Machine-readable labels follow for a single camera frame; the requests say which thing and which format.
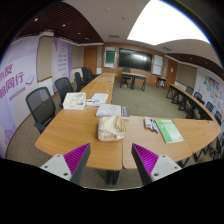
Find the green booklet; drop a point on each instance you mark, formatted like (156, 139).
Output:
(168, 130)

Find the white paper sheet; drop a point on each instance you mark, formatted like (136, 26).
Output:
(100, 97)

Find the thick white book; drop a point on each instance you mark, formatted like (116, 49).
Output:
(108, 110)

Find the large black wall screen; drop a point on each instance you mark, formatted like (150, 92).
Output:
(135, 59)

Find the purple wall banner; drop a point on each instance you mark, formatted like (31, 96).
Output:
(61, 60)

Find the black mesh office chair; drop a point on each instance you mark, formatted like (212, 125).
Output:
(78, 79)
(40, 105)
(63, 86)

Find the purple white wall graphic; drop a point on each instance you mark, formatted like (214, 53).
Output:
(15, 83)

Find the blue capped marker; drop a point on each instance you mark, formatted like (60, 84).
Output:
(155, 127)

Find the colourful wall poster display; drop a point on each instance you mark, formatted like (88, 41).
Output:
(211, 86)

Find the black office chairs row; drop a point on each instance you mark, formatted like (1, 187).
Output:
(86, 73)

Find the white open cardboard box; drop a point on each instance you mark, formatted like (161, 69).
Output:
(74, 101)

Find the small dark side table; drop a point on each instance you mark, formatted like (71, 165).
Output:
(161, 77)

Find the long wooden side table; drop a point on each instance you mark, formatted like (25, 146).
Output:
(181, 92)

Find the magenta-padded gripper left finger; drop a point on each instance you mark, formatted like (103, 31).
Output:
(77, 159)

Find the blue white packet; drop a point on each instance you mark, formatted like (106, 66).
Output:
(92, 102)

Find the black swivel chair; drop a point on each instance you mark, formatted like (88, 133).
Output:
(126, 70)

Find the white whiteboard eraser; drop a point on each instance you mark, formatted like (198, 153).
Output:
(147, 122)

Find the white green wall board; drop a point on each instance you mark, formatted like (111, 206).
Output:
(110, 56)

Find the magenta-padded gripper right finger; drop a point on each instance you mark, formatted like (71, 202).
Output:
(145, 159)

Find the brown wooden door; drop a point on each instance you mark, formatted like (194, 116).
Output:
(90, 60)
(171, 71)

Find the large ceiling light panel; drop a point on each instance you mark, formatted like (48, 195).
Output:
(163, 23)

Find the dark presenter desk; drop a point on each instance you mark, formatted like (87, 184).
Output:
(133, 74)

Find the cream zigzag patterned towel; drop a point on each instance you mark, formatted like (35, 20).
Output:
(110, 128)

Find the black chairs group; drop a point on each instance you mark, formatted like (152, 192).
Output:
(190, 90)

